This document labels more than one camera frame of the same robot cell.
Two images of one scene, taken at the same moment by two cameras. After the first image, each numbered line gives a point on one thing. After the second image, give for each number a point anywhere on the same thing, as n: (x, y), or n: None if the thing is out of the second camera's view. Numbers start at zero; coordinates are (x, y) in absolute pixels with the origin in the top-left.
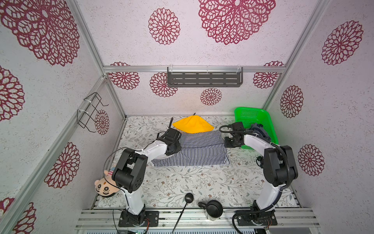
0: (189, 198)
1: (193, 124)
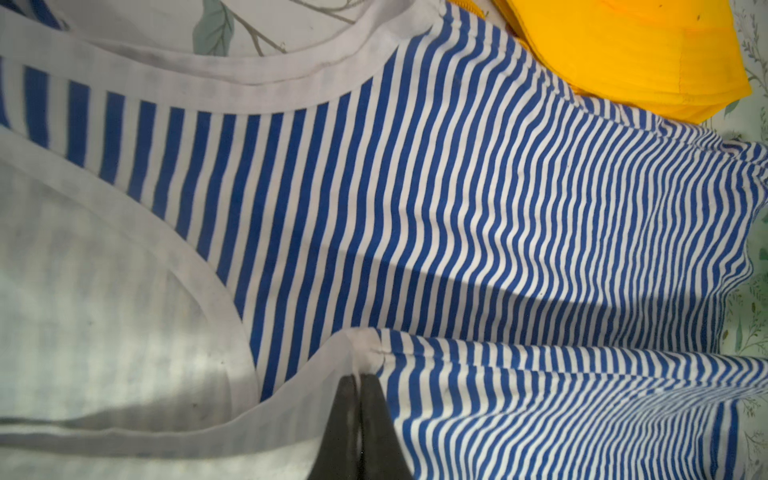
0: None
1: (678, 61)
